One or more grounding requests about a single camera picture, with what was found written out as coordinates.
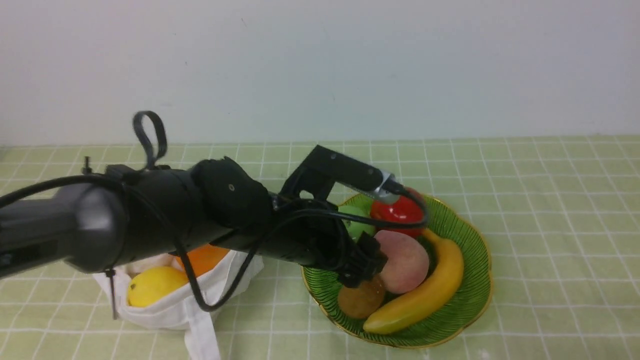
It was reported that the red apple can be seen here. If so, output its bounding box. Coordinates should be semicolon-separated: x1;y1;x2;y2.
369;197;425;239

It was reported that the yellow lemon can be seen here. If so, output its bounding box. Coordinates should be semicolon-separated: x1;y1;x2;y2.
126;266;189;308

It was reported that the brown kiwi fruit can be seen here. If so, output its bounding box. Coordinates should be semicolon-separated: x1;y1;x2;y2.
337;275;386;320

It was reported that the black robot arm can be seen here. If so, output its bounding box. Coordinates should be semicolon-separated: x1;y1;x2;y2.
1;158;387;288

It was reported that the pink peach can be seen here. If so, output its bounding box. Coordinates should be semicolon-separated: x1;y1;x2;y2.
374;230;430;295

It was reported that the white cloth bag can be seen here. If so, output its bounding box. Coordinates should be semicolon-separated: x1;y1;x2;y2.
93;250;247;360

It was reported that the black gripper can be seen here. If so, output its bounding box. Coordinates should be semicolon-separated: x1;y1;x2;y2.
222;198;388;289

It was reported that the green checkered tablecloth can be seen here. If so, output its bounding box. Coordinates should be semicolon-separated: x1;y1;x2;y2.
0;136;640;360

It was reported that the black cable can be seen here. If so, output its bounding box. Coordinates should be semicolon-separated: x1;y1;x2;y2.
0;173;430;313

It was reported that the green apple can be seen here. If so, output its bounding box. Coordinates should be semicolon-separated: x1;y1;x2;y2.
338;205;376;242

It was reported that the green leaf-shaped plate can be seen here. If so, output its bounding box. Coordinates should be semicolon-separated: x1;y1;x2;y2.
301;194;494;349

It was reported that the orange fruit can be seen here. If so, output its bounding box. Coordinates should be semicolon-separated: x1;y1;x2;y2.
186;244;230;278

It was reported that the yellow banana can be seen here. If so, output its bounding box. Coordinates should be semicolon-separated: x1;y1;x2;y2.
363;228;465;335

